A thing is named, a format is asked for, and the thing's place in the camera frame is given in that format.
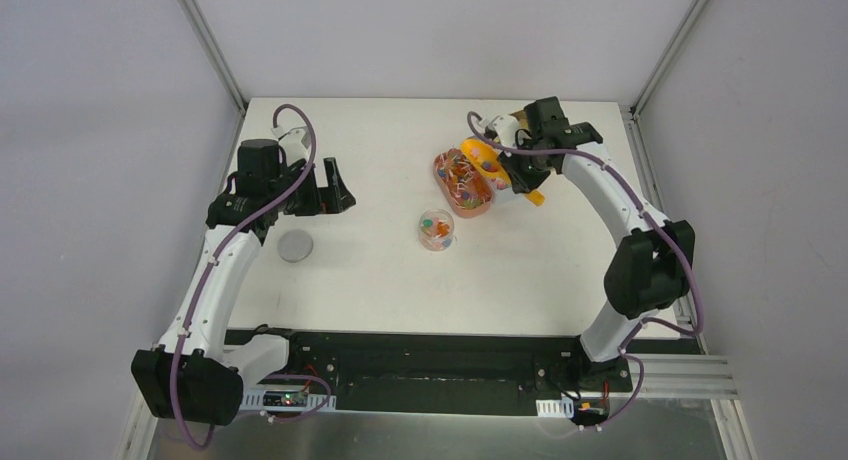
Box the yellow plastic scoop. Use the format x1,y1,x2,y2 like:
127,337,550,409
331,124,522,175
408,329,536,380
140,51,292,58
460,138,545,206

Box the orange tray of lollipops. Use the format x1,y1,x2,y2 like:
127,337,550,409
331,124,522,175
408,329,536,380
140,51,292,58
433,148,494,219

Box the clear plastic jar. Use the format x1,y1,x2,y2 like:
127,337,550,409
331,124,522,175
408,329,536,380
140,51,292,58
418,209,455,251

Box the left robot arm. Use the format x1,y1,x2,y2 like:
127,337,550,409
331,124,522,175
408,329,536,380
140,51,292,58
131,139,356,426

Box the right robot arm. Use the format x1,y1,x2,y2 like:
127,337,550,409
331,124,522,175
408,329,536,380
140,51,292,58
507,97,696,390

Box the white tray of star candies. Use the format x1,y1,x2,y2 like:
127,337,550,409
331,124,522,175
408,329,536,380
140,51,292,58
482,170,526,202

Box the clear jar lid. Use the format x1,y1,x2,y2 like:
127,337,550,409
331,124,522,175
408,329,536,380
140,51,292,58
277,229,314,264

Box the gold tray of gummies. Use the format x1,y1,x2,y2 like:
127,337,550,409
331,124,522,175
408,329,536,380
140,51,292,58
511,110,528,126

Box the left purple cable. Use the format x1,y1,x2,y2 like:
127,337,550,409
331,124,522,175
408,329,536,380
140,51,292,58
168,103,333,452

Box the purple cable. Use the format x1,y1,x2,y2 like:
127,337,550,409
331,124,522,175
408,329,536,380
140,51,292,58
168,103,333,452
466,110,706,438

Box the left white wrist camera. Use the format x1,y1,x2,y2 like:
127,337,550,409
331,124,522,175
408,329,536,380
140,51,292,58
271,126,312,165

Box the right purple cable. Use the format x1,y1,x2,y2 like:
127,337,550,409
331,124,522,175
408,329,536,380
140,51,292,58
466,110,706,438

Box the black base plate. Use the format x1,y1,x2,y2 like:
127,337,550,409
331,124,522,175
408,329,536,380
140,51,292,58
225,326,633,416

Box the aluminium frame rail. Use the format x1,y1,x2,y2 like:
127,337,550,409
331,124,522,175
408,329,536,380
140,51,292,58
132,350,740,405

